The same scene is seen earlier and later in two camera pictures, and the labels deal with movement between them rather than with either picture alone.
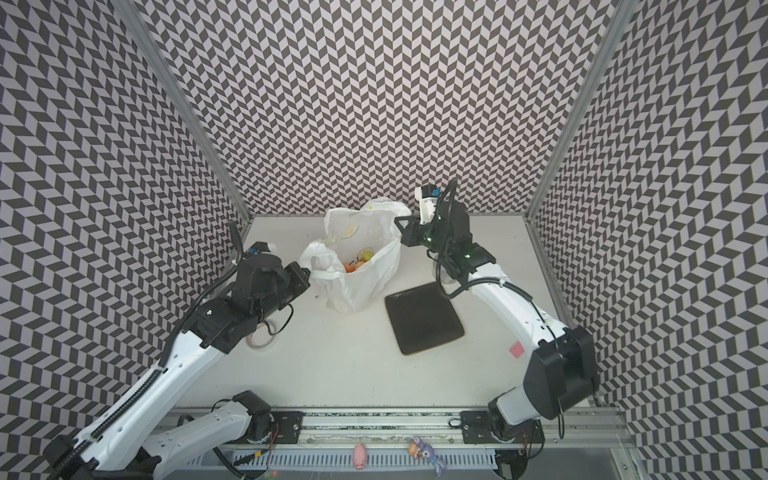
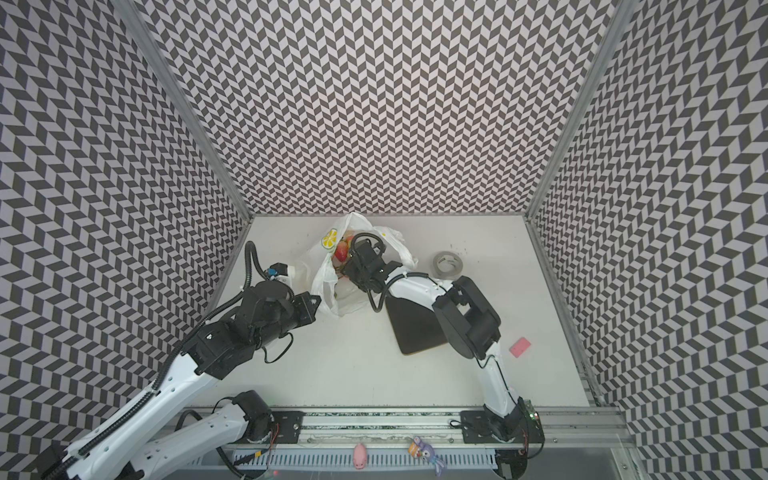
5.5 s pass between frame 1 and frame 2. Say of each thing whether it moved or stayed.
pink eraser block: stayed
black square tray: stayed
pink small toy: stayed
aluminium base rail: stayed
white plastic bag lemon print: moved
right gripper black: moved
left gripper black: moved
